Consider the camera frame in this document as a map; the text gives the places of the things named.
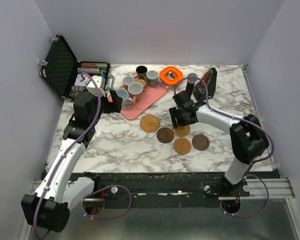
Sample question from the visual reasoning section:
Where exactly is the light wood coaster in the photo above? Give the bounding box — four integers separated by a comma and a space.
173, 137, 192, 155

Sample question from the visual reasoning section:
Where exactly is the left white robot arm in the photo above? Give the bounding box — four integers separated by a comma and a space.
21, 90, 123, 233

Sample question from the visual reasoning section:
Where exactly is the small tan cup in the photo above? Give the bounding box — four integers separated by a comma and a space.
135, 79, 147, 88

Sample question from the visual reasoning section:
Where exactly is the light blue mug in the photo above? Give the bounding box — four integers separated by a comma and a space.
115, 88, 133, 109

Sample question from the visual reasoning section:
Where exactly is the black poker chip case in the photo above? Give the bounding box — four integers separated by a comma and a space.
38, 34, 111, 100

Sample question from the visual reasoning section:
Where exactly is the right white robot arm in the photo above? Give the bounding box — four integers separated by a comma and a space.
169, 90, 270, 196

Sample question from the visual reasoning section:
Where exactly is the pink mug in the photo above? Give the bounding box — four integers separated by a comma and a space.
122, 76, 135, 90
127, 82, 144, 103

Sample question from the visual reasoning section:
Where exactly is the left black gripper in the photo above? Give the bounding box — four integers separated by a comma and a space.
89, 89, 124, 125

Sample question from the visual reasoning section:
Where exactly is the orange lid container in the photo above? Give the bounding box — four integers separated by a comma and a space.
159, 66, 184, 87

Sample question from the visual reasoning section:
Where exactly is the small woven rattan coaster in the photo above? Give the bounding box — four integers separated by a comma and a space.
172, 125, 191, 138

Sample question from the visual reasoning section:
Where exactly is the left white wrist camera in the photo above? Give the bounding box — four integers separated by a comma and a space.
86, 75, 106, 97

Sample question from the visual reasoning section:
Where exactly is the dark wood coaster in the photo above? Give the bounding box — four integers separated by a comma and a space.
192, 134, 210, 151
156, 127, 174, 144

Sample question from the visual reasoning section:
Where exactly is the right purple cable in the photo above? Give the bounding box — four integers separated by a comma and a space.
172, 77, 276, 218

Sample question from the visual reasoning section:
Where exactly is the large woven rattan coaster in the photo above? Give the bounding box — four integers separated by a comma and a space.
139, 115, 160, 133

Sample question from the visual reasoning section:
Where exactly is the pink serving tray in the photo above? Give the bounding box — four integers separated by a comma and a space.
120, 84, 167, 120

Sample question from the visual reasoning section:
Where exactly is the pink mug back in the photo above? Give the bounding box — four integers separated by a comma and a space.
122, 76, 135, 90

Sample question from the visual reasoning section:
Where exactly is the black gold mug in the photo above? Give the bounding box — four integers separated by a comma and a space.
135, 65, 148, 80

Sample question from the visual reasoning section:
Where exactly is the pink mug front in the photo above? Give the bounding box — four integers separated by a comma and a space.
127, 82, 144, 103

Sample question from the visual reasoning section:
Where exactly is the grey mug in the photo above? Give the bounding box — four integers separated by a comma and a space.
146, 70, 162, 88

